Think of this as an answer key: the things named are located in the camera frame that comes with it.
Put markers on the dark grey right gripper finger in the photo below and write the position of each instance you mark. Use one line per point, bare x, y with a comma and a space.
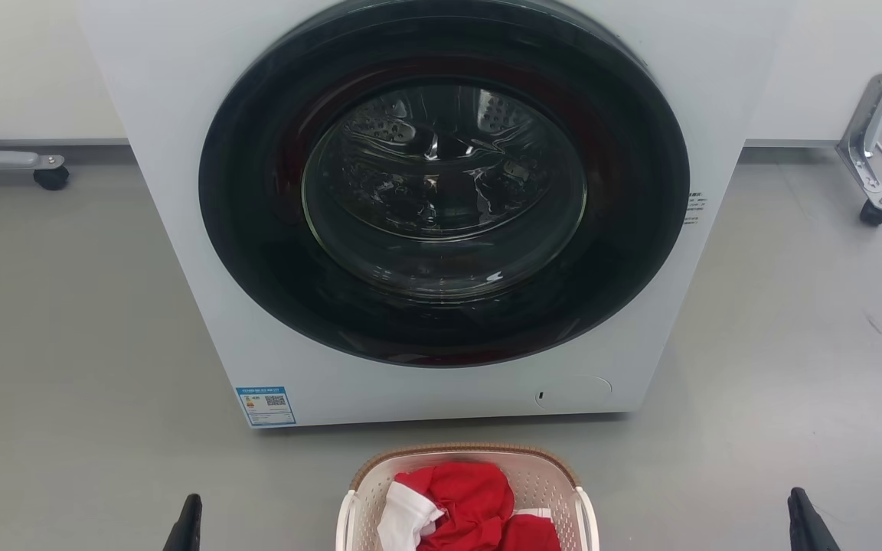
810, 529

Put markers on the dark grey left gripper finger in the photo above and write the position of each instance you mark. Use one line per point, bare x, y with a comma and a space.
185, 529

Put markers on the white perforated laundry basket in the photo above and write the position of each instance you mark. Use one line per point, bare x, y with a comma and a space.
542, 476

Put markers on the blue energy label sticker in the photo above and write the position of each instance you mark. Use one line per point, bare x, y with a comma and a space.
266, 406

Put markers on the white garment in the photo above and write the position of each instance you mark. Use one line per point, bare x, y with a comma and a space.
403, 526

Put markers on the round black washer door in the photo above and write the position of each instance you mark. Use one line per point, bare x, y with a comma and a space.
257, 268

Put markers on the round white filter cover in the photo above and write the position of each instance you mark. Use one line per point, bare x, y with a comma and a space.
575, 392

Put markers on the white front-load washing machine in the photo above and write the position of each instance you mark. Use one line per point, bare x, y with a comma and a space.
173, 252

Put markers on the red garment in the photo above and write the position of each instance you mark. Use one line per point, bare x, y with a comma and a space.
472, 499

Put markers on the black caster wheel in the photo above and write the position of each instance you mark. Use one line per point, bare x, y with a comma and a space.
873, 213
51, 177

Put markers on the small black text sticker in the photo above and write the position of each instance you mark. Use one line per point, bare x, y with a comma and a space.
694, 208

